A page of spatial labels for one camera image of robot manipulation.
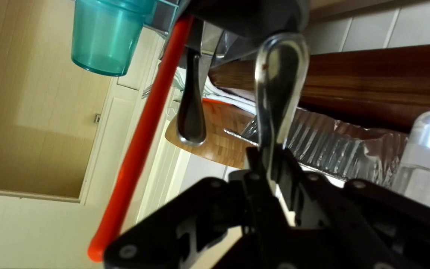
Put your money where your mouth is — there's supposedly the grey dish drying rack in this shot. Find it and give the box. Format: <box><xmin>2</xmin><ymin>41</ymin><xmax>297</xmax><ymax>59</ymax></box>
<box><xmin>148</xmin><ymin>0</ymin><xmax>311</xmax><ymax>66</ymax></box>

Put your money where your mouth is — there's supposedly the orange handled utensil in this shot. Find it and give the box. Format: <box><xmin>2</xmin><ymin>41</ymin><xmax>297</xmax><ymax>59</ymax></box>
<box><xmin>87</xmin><ymin>15</ymin><xmax>194</xmax><ymax>264</ymax></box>

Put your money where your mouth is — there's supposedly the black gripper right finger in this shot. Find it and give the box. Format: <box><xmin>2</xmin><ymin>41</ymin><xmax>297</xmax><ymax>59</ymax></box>
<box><xmin>273</xmin><ymin>147</ymin><xmax>430</xmax><ymax>269</ymax></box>

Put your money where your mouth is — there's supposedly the aluminium foil tray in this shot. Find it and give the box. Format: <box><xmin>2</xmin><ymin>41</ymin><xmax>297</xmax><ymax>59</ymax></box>
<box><xmin>224</xmin><ymin>107</ymin><xmax>411</xmax><ymax>189</ymax></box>

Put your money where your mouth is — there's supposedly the teal plastic cup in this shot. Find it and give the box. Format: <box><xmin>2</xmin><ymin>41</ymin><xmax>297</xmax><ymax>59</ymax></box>
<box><xmin>72</xmin><ymin>0</ymin><xmax>157</xmax><ymax>77</ymax></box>

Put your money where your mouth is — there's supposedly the dark handled utensil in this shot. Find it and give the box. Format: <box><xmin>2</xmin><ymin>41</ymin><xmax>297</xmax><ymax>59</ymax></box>
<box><xmin>176</xmin><ymin>50</ymin><xmax>206</xmax><ymax>145</ymax></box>

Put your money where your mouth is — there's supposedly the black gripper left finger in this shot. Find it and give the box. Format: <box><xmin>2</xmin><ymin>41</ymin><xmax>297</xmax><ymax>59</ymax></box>
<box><xmin>103</xmin><ymin>171</ymin><xmax>272</xmax><ymax>269</ymax></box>

